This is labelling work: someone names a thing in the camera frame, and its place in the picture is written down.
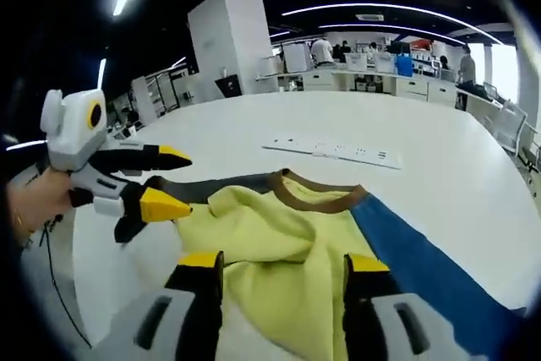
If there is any person's left hand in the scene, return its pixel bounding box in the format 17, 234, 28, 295
6, 166, 71, 243

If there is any yellow blue grey garment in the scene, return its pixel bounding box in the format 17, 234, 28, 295
143, 168, 529, 361

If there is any metal shelf rack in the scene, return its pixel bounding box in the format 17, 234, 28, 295
130, 75, 178, 125

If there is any white mesh office chair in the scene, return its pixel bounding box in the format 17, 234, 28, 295
494, 101, 529, 155

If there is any white cabinet row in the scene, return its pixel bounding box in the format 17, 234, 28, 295
302, 68, 460, 107

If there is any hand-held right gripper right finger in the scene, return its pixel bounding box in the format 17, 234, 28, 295
342, 253, 462, 361

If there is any black trapezoid bin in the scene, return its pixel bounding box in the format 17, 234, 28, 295
214, 74, 243, 98

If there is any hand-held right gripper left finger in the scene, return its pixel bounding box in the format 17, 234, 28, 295
90, 250, 225, 361

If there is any white ceiling light strip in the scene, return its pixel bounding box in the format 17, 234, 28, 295
319, 22, 466, 46
281, 3, 504, 45

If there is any blue storage box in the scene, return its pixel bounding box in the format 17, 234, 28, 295
395, 54, 414, 78

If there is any wide white pillar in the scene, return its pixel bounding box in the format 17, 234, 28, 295
187, 0, 280, 98

